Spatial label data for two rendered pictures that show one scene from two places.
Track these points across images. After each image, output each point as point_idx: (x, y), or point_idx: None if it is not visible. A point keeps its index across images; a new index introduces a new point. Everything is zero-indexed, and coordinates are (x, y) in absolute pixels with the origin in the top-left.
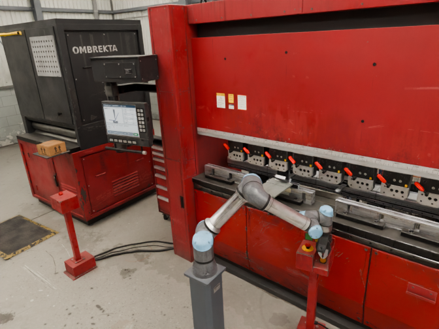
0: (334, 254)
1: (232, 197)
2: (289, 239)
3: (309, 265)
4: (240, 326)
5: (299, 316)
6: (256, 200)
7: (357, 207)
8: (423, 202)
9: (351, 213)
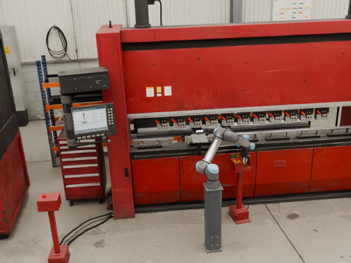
0: None
1: (214, 142)
2: None
3: (242, 168)
4: (203, 227)
5: (223, 210)
6: (234, 137)
7: (243, 134)
8: (272, 122)
9: None
